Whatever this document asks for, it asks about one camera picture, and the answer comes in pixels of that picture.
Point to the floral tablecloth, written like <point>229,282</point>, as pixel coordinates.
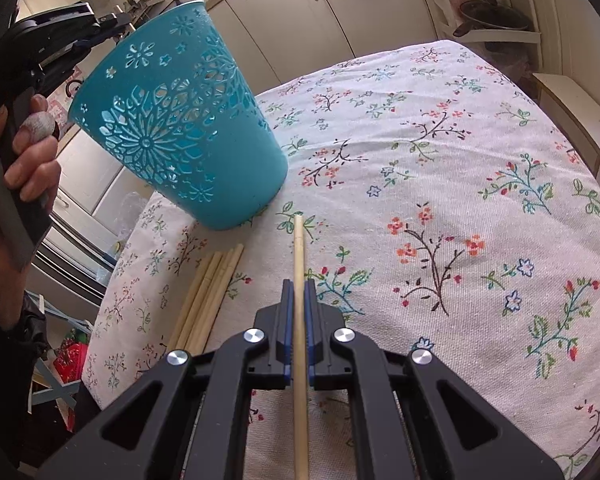
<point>430,200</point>

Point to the white drawer cabinet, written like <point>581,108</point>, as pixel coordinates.
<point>92,175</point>

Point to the clear plastic bag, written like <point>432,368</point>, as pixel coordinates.
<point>130,215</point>

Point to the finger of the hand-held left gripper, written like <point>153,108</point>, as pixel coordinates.
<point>115,21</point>
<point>94,43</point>

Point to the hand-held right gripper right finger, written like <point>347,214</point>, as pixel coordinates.
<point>310,325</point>

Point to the pink wall stickers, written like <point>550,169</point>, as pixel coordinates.
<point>65,105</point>

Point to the white cabinet row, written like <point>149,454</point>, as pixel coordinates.
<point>305,15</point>

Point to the blue perforated plastic basket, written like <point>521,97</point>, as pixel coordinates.
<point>180,125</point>

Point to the blue folding stool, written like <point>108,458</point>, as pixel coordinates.
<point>55,360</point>

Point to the white wooden bench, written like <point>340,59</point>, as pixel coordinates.
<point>580,120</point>

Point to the person's left hand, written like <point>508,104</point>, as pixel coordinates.
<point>10,210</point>

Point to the red bag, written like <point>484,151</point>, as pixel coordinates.
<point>72,360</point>

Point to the person's left forearm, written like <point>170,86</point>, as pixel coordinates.
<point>10,385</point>

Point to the white shelf rack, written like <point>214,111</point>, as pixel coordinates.
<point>520,37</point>

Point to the black pan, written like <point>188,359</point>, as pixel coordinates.
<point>490,15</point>

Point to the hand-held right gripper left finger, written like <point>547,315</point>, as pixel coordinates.
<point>288,325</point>

